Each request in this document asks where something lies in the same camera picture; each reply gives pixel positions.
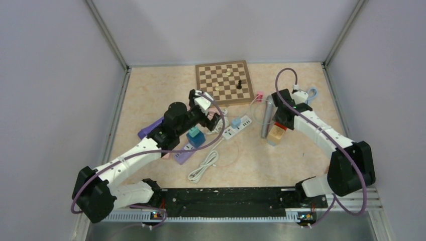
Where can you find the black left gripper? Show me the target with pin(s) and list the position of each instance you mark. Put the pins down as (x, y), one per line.
(210, 124)

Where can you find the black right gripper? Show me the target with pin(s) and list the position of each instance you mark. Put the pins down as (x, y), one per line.
(276, 118)

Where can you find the red cube socket adapter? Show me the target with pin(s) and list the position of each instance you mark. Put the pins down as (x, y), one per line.
(280, 126)

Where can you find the teal charger plug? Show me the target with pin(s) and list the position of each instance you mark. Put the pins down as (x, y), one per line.
(193, 132)

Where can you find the wooden cube socket adapter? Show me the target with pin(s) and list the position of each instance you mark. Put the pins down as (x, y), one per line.
(275, 134)

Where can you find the blue cube socket adapter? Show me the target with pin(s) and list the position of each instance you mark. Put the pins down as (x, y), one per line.
(197, 140)

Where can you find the light blue charger plug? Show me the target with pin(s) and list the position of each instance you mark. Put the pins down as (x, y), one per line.
(236, 123)

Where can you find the orange pink charger plug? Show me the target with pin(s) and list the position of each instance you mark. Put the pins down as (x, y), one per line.
(211, 114)

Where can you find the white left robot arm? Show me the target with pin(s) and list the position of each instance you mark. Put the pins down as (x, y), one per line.
(99, 191)

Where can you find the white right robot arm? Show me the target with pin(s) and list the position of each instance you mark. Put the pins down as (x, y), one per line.
(341, 178)

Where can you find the silver microphone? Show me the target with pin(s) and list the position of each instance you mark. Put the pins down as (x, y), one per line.
(267, 119)

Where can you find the light blue power strip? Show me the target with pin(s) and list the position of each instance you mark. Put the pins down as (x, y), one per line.
(272, 143)

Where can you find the white power strip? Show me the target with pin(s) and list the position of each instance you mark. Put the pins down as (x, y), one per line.
(230, 132)

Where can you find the pink toy brick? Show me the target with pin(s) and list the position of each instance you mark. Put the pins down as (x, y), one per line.
(259, 96)

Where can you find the purple power strip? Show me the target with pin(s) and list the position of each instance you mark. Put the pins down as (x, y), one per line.
(182, 157)

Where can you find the wooden chessboard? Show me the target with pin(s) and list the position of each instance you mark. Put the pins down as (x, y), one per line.
(208, 75)

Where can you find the purple microphone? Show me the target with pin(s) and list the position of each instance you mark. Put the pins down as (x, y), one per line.
(146, 130)

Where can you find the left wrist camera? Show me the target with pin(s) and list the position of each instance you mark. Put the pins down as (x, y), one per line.
(201, 99)

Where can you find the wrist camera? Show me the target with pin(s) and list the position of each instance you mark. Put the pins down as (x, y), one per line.
(299, 96)
(201, 99)

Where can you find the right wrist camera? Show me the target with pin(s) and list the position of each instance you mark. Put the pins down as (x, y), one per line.
(299, 96)

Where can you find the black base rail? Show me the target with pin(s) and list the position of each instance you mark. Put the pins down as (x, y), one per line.
(230, 202)

